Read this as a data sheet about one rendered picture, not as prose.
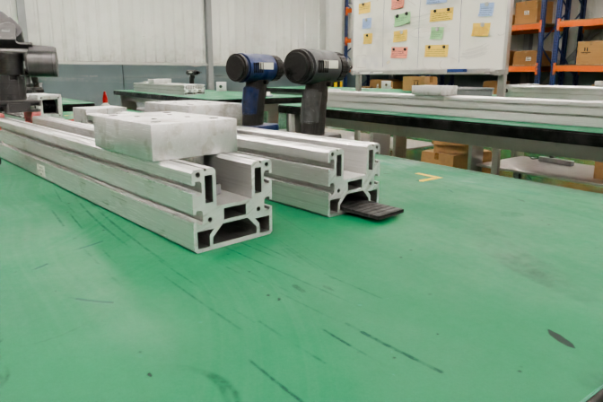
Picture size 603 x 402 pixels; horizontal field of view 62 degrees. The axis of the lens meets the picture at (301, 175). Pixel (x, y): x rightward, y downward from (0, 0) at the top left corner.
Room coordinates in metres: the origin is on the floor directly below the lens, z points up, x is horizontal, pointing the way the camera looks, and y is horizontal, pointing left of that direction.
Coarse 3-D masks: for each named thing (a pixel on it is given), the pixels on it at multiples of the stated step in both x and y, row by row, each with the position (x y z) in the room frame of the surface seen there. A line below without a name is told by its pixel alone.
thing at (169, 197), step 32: (32, 128) 0.87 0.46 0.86; (64, 128) 0.96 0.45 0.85; (32, 160) 0.88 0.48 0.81; (64, 160) 0.75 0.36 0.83; (96, 160) 0.68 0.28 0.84; (128, 160) 0.58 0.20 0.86; (224, 160) 0.56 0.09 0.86; (256, 160) 0.54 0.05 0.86; (96, 192) 0.66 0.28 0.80; (128, 192) 0.61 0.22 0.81; (160, 192) 0.53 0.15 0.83; (192, 192) 0.48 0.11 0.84; (224, 192) 0.55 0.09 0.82; (256, 192) 0.53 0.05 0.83; (160, 224) 0.53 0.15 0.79; (192, 224) 0.48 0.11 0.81; (224, 224) 0.56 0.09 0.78; (256, 224) 0.53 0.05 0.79
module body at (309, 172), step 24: (240, 144) 0.74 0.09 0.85; (264, 144) 0.70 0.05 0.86; (288, 144) 0.66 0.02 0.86; (312, 144) 0.66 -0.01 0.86; (336, 144) 0.69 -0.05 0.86; (360, 144) 0.67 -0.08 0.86; (288, 168) 0.66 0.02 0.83; (312, 168) 0.63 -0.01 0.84; (336, 168) 0.63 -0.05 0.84; (360, 168) 0.66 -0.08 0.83; (288, 192) 0.66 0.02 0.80; (312, 192) 0.63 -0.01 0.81; (336, 192) 0.62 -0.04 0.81; (360, 192) 0.66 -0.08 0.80
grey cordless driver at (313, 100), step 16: (304, 48) 0.88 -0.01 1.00; (288, 64) 0.87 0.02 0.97; (304, 64) 0.86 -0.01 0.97; (320, 64) 0.88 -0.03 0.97; (336, 64) 0.92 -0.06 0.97; (304, 80) 0.86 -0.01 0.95; (320, 80) 0.90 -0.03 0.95; (336, 80) 0.96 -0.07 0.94; (304, 96) 0.89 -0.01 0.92; (320, 96) 0.90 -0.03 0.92; (304, 112) 0.89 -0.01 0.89; (320, 112) 0.90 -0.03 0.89; (304, 128) 0.89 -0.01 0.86; (320, 128) 0.90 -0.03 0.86
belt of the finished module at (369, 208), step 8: (344, 200) 0.66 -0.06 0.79; (352, 200) 0.66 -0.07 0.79; (360, 200) 0.66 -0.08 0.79; (344, 208) 0.62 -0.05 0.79; (352, 208) 0.61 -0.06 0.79; (360, 208) 0.61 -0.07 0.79; (368, 208) 0.61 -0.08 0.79; (376, 208) 0.61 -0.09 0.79; (384, 208) 0.61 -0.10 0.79; (392, 208) 0.61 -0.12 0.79; (400, 208) 0.61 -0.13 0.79; (368, 216) 0.59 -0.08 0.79; (376, 216) 0.58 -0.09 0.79; (384, 216) 0.59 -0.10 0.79
